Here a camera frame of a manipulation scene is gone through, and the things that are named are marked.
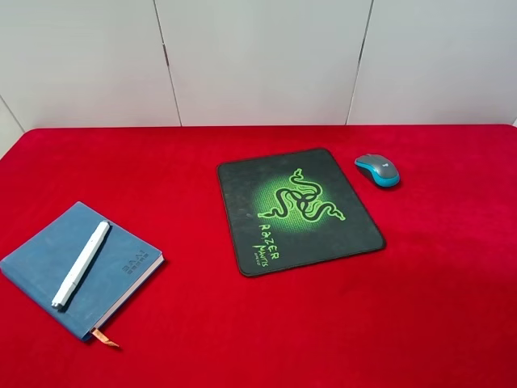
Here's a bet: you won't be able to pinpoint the grey blue computer mouse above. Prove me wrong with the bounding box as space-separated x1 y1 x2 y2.
355 154 401 188

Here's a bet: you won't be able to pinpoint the white pen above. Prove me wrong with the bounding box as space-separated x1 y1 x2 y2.
51 221 111 310

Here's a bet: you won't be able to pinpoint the blue hardcover notebook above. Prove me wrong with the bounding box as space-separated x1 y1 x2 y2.
1 202 164 342

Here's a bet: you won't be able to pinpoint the black green Razer mousepad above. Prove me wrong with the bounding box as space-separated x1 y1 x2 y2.
217 148 386 277

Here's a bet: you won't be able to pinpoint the red velvet tablecloth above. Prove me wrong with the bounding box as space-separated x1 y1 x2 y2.
1 124 516 387

